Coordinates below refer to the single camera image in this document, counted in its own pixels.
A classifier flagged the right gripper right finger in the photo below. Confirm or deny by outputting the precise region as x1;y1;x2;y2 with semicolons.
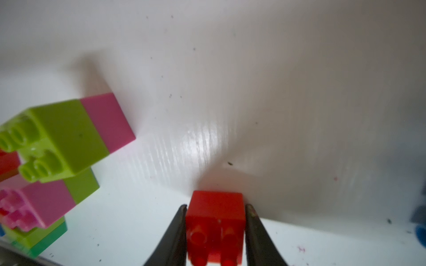
245;204;288;266

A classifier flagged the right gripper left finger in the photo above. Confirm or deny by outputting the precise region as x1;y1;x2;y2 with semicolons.
144;205;187;266

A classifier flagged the dark green lego brick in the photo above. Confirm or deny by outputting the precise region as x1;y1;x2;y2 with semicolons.
11;223;68;258

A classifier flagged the pink lego brick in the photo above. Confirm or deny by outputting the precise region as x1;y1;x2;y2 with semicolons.
80;93;136;154
1;175;76;232

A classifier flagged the light blue long lego brick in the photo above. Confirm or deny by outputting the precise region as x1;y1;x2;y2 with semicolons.
415;225;426;248

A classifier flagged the small red lego brick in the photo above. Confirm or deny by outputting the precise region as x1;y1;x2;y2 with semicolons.
0;150;21;182

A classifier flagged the lime green lego brick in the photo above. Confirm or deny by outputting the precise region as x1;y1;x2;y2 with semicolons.
1;217;65;248

